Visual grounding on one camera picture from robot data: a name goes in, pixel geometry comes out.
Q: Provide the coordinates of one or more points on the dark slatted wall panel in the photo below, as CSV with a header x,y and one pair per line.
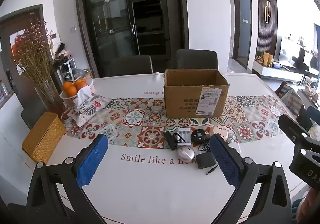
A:
x,y
265,8

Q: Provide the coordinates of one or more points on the grey dining chair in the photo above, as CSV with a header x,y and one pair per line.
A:
x,y
130,65
31,117
196,58

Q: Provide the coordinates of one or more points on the white shoe rack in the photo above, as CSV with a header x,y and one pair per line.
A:
x,y
65,68

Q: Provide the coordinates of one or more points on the floral fabric tissue box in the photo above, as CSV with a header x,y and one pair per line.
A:
x,y
87,112

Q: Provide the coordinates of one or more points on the patterned tile table runner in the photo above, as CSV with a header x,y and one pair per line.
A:
x,y
140,119

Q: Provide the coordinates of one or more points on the dried flower bunch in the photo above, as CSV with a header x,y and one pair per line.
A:
x,y
32,56

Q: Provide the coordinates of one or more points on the orange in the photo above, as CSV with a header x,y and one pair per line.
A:
x,y
67,85
81,83
71,92

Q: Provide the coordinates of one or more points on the black round gadget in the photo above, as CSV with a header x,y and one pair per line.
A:
x,y
198,135

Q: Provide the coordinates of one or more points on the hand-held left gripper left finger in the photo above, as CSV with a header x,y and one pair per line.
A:
x,y
92,161

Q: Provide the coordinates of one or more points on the brown cardboard box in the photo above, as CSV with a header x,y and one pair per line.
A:
x,y
182,101

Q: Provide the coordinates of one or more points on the yellow paper bags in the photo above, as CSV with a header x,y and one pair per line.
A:
x,y
268,59

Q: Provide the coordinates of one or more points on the dark glass sliding door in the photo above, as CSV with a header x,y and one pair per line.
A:
x,y
112,26

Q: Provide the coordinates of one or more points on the brown wooden door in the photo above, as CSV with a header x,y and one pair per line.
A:
x,y
7,46

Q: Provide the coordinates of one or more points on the pink round clock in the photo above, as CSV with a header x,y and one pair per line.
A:
x,y
220,132

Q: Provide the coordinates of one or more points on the white low cabinet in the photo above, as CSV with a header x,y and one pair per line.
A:
x,y
275,71

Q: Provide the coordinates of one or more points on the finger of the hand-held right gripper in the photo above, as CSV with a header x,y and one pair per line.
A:
x,y
314,115
291,130

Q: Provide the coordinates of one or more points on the white fruit basket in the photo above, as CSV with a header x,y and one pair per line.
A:
x,y
65,101

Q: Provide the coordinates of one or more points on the yellow woven box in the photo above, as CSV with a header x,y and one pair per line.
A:
x,y
42,136

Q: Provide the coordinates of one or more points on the red door poster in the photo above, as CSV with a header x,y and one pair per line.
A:
x,y
13,43

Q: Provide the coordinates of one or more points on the black square pouch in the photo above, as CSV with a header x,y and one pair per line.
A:
x,y
205,161

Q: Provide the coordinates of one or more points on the dark hallway door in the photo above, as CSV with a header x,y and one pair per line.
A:
x,y
243,28

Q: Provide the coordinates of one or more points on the black power adapter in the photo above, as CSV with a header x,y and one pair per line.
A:
x,y
171,141

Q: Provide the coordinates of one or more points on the wooden chair with plaid cushion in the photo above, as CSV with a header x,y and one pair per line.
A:
x,y
287,96

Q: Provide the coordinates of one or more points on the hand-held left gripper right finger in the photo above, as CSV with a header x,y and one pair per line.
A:
x,y
225,161

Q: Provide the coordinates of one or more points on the white battery charger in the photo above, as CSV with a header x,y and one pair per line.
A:
x,y
183,136

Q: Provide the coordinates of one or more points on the glass vase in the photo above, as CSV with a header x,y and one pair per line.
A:
x,y
47,95

